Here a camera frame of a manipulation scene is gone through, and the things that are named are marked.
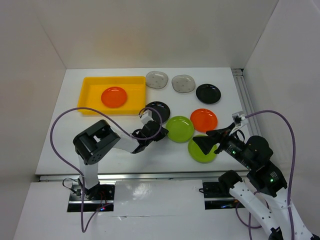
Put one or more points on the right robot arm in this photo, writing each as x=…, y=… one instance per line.
x=278, y=216

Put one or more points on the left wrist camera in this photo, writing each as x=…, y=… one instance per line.
x=146, y=116

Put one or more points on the aluminium rail front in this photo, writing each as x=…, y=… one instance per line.
x=145, y=176

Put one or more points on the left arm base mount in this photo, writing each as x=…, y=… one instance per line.
x=99, y=198

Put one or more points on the black plate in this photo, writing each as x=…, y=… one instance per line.
x=162, y=109
x=208, y=94

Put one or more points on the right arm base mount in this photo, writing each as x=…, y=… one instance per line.
x=215, y=198

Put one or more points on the yellow plastic bin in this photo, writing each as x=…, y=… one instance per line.
x=93, y=87

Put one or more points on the orange plate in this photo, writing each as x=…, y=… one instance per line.
x=114, y=97
x=204, y=120

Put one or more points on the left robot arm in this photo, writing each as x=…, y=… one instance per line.
x=95, y=142

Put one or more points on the aluminium rail right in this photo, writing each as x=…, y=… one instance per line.
x=245, y=100

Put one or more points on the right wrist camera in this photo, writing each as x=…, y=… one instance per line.
x=240, y=120

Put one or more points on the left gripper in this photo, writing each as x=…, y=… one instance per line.
x=162, y=133

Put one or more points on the green plate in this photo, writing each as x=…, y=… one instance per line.
x=180, y=129
x=198, y=155

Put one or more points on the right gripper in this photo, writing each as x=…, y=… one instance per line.
x=205, y=143

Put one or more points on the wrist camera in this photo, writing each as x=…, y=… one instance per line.
x=146, y=116
x=240, y=120

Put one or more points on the aluminium rail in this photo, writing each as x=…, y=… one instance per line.
x=145, y=176
x=245, y=100

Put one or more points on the clear glass plate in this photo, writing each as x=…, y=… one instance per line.
x=156, y=80
x=183, y=84

